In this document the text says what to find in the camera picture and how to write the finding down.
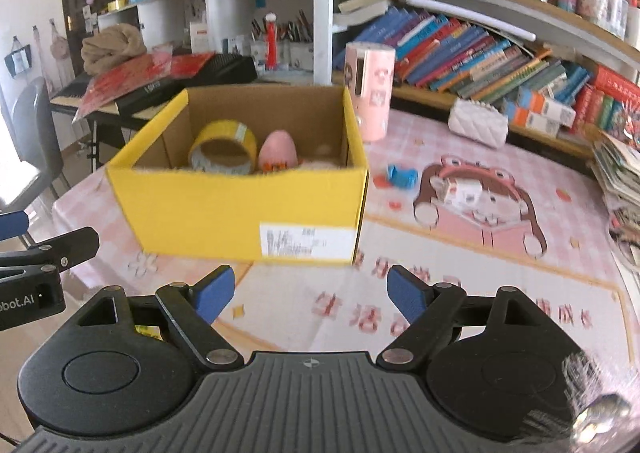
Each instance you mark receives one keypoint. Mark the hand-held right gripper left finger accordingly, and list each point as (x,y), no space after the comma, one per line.
(216,293)

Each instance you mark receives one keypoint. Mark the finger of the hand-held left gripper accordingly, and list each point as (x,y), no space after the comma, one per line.
(70,245)
(12,227)

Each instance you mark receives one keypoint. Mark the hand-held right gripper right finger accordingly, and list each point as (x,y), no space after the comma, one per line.
(406,293)

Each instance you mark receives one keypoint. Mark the yellow cardboard box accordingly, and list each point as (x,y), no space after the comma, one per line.
(200,213)

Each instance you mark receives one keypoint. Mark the pink egg toy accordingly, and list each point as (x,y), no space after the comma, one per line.
(277,148)

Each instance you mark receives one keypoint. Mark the yellow tape roll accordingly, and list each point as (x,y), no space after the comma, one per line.
(225,133)

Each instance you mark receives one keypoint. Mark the grey chair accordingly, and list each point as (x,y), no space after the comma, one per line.
(35,133)

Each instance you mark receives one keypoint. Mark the small blue toy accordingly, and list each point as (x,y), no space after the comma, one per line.
(402,176)

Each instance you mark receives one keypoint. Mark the small white box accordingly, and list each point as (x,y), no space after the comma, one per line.
(462,190)

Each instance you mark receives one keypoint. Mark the black desk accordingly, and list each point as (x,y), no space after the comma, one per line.
(107,133)

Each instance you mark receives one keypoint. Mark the blue hanging bag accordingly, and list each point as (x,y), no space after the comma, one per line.
(19,60)

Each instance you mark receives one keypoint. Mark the black case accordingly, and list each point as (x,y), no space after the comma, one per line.
(150,95)

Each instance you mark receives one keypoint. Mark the red paper sheet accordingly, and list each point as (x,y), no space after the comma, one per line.
(125,78)

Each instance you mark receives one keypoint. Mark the white quilted pouch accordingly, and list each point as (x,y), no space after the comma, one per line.
(477,123)

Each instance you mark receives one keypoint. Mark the pink cylindrical container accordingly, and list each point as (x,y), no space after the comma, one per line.
(370,98)

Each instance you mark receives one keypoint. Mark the brown bundled cloth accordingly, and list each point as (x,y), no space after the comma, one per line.
(112,48)

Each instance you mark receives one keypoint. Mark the red packet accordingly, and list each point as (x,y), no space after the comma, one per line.
(192,64)

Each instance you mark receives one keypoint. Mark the black mesh bag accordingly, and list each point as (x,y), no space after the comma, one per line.
(227,69)

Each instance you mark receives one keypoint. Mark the stack of magazines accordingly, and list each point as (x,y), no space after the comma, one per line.
(617,183)

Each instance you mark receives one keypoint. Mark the long row of books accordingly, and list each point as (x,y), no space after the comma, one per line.
(475,63)

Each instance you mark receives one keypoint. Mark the red and white bottle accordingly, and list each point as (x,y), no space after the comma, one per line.
(271,45)

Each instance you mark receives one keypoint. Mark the row of scissors and pens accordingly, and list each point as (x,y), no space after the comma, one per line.
(285,30)

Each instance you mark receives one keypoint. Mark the white bookshelf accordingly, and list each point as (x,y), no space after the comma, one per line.
(322,33)

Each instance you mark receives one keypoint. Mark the white rolled paper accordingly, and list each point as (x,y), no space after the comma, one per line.
(470,15)

